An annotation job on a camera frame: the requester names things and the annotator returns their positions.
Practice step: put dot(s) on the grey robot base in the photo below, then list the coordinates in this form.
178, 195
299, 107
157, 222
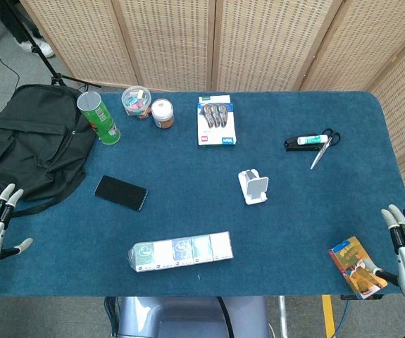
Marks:
191, 317

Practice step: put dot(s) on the green chips can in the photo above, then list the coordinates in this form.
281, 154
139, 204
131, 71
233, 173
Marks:
100, 119

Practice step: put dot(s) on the white phone stand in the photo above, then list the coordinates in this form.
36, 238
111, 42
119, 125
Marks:
253, 186

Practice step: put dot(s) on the long white packet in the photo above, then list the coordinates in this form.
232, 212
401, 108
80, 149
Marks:
181, 251

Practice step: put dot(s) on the orange snack packet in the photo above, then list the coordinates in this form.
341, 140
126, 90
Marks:
357, 267

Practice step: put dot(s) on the black backpack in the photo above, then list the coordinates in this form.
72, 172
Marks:
36, 141

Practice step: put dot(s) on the white green glue stick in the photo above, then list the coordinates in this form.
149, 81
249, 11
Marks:
312, 140

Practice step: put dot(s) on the black stapler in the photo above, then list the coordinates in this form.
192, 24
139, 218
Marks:
299, 147

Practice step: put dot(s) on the black tripod stand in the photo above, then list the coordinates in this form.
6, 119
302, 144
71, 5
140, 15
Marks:
43, 53

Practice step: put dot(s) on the blue table mat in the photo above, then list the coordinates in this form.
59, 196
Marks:
223, 211

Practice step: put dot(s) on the white sneaker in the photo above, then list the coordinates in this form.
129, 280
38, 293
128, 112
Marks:
42, 47

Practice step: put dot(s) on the clear tub of colourful clips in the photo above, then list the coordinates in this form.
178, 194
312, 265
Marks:
137, 104

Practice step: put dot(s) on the white lidded brown jar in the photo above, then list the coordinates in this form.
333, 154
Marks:
162, 114

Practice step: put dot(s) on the correction tape retail box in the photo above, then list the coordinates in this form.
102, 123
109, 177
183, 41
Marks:
216, 121

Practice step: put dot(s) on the wicker folding screen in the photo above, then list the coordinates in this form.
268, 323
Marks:
258, 42

